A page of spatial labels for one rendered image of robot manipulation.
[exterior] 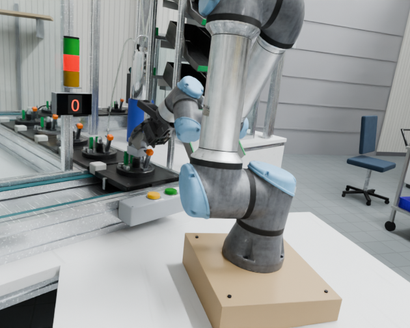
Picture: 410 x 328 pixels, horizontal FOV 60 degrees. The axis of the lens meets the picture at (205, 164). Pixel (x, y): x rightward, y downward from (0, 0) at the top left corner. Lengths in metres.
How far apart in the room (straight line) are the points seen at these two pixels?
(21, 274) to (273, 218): 0.59
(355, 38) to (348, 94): 0.96
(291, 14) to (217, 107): 0.25
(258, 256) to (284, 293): 0.10
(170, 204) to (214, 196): 0.42
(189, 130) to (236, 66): 0.30
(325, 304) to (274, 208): 0.23
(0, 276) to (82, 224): 0.24
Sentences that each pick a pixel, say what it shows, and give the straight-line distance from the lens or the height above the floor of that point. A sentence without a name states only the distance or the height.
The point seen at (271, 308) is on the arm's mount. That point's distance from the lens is 0.78.
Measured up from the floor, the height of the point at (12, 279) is 0.86.
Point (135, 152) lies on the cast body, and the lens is 1.29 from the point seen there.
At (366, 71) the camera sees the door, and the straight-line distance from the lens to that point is 7.28.
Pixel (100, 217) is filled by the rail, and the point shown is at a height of 0.92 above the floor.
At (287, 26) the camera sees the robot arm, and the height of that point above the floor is 1.47.
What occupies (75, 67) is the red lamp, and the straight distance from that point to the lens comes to 1.26.
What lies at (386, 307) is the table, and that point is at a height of 0.86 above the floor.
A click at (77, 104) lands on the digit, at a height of 1.20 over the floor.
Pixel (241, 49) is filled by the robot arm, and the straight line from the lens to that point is 0.76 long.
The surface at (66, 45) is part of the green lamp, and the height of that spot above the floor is 1.39.
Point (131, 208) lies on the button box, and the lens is 1.05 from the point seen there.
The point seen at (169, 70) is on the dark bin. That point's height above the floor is 1.34.
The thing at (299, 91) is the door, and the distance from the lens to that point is 6.48.
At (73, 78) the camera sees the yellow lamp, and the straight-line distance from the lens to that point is 1.26.
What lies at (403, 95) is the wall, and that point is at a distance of 8.03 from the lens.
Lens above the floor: 1.37
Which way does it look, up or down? 15 degrees down
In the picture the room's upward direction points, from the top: 6 degrees clockwise
